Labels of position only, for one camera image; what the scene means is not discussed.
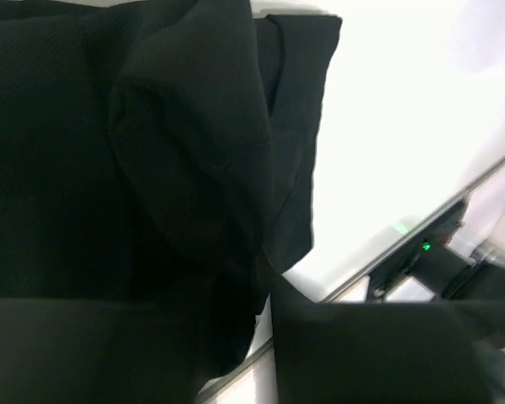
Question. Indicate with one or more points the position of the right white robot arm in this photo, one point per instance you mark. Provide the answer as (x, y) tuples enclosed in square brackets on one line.
[(475, 291)]

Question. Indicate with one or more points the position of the black skirt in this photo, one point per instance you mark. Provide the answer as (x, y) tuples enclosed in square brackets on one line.
[(159, 152)]

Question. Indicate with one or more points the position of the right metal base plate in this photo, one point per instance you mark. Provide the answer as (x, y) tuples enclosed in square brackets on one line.
[(399, 263)]

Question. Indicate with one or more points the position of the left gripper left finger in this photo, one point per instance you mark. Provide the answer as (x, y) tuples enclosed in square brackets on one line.
[(71, 351)]

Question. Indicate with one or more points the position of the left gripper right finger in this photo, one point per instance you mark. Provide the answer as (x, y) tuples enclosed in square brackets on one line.
[(407, 352)]

